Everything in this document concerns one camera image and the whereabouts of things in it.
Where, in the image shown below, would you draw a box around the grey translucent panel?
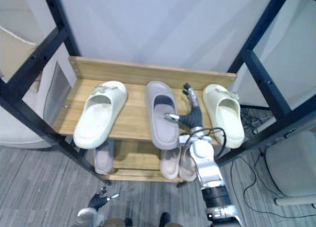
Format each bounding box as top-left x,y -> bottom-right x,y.
43,61 -> 73,120

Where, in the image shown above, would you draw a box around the white power strip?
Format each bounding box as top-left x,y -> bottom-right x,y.
253,116 -> 275,134

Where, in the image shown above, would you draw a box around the white round seat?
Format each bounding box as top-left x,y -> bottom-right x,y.
0,104 -> 53,149

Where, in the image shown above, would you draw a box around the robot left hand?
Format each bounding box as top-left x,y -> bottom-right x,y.
88,186 -> 119,212

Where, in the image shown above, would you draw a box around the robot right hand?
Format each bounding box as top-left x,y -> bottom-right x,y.
163,82 -> 204,129

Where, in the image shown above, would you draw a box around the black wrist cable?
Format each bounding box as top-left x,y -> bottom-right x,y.
181,127 -> 227,163

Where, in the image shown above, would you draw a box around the wooden shelf with back rail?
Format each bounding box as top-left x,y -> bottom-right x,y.
53,55 -> 237,146

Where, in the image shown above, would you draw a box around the grey slipper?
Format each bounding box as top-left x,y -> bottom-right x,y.
144,80 -> 179,150
94,139 -> 115,175

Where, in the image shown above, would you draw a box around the tangled black cables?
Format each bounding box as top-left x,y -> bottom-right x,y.
239,106 -> 272,129

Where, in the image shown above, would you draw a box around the white chair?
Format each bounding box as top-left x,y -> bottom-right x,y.
264,128 -> 316,207

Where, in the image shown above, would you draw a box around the white slipper with charm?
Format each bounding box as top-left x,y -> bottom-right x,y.
202,83 -> 245,149
73,80 -> 129,149

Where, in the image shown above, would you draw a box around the beige slipper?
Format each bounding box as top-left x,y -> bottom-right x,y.
159,147 -> 183,180
178,147 -> 198,182

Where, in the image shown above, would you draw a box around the black floor cable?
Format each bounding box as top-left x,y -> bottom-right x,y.
229,148 -> 316,219

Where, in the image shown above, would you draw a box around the wooden shelf board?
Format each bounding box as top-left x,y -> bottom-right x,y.
100,139 -> 185,184

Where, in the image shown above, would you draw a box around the black metal rack frame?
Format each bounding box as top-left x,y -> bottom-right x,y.
0,0 -> 316,188

